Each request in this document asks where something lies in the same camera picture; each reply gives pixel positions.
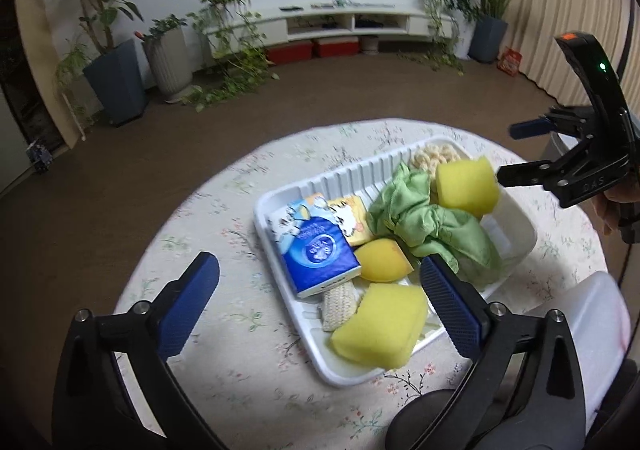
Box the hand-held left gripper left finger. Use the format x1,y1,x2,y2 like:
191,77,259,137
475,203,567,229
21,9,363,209
50,252,223,450

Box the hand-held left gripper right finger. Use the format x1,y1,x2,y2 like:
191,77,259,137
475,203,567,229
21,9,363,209
414,254,587,450

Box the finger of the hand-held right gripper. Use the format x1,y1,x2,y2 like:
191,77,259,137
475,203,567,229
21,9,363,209
509,106,594,141
495,137,599,188

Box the white plastic tray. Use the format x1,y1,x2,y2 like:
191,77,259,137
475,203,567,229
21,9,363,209
253,135,539,388

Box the yellow sponge block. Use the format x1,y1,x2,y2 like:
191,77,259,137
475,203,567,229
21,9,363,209
330,283,429,372
436,155,501,219

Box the green cloth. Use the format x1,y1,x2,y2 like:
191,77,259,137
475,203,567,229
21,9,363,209
367,162,504,287

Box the yellow egg-shaped sponge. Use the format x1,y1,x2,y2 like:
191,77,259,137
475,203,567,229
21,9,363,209
353,238,415,285

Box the woven loofah pad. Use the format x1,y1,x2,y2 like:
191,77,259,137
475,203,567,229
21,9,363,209
320,281,364,332

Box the blue tissue pack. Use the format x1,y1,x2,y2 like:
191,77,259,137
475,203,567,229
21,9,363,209
282,217,364,300

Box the person's right hand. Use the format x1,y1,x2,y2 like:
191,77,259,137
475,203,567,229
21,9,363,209
595,182,640,237

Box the red paper bag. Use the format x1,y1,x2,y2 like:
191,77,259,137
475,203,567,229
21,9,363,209
498,47,522,76

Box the round table with floral tablecloth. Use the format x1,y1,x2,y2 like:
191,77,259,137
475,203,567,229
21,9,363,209
114,117,609,450

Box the black cylindrical container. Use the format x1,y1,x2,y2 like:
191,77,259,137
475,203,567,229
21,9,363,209
385,387,482,450

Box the yellow cartoon tissue pack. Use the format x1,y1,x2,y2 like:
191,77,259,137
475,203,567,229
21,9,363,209
327,195,374,247

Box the beige curtain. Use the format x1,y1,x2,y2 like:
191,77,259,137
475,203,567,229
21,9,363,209
492,0,640,107

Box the small bushy potted plant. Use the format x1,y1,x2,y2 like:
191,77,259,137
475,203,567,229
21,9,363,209
399,0,466,77

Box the white plastic container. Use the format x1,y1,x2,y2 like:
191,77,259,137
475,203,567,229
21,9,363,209
492,271,632,436

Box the small blue floor item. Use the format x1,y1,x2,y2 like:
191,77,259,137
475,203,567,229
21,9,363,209
27,141,54,174

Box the red storage box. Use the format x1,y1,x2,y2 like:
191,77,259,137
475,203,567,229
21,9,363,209
313,35,361,59
267,41,314,65

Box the white TV cabinet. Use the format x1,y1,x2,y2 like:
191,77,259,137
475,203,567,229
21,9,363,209
205,4,453,65

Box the tall tree in blue pot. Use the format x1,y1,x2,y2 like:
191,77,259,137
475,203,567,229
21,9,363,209
37,0,149,127

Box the plant in grey ribbed pot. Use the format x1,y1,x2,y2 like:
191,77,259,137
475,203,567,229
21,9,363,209
134,14,194,104

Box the thin leafy plant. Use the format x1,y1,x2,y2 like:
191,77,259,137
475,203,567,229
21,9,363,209
53,36,94,142

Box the trailing green plant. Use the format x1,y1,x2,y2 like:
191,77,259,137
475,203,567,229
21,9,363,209
179,0,281,112

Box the beige ring scrubber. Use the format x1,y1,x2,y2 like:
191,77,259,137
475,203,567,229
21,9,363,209
412,142,464,177

